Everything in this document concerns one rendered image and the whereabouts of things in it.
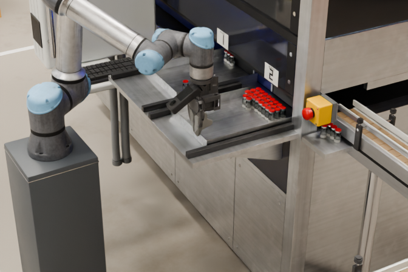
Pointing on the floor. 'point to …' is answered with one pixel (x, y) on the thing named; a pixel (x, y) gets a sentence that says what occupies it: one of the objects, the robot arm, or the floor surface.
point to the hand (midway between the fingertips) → (195, 132)
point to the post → (300, 204)
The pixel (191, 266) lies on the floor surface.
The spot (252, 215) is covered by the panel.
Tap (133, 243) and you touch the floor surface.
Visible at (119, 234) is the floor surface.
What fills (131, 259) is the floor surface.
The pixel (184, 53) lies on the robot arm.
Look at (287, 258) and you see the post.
